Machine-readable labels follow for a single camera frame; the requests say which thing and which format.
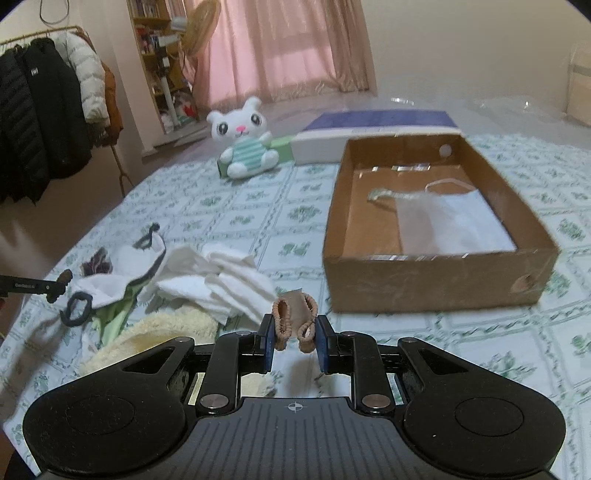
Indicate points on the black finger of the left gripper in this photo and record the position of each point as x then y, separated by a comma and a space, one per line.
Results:
52, 290

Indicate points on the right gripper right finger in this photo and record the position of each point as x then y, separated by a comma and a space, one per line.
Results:
346, 352

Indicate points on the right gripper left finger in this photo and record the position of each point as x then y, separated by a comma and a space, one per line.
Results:
245, 352

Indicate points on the dark purple velvet scrunchie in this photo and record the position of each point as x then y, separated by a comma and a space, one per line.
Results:
99, 263

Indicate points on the white black trimmed sock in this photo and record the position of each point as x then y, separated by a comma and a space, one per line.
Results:
130, 265

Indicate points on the light green cloth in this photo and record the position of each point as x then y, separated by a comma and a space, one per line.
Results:
109, 321

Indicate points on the white towel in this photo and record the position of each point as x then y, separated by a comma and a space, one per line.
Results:
220, 280

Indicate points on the cream fluffy cloth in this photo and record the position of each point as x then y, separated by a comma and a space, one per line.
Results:
150, 331

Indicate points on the brown cardboard box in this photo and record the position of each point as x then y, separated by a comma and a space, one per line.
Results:
366, 270

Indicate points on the black puffer jacket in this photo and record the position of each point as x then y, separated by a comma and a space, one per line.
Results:
44, 135

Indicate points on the brown orange jacket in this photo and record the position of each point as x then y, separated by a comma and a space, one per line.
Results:
112, 131

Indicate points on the white face mask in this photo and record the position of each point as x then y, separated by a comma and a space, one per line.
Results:
447, 217

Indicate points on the white blue box lid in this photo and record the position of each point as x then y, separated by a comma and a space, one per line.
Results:
324, 140

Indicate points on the white puffer jacket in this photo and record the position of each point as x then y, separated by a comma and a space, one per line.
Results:
87, 66

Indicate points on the white bunny plush toy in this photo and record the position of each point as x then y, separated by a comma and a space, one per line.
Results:
244, 140

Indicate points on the wooden bookshelf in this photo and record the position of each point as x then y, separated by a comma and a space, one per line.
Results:
158, 26

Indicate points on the standing fan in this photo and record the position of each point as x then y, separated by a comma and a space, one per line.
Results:
190, 34

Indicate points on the pink curtain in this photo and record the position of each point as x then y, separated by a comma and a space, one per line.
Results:
282, 50

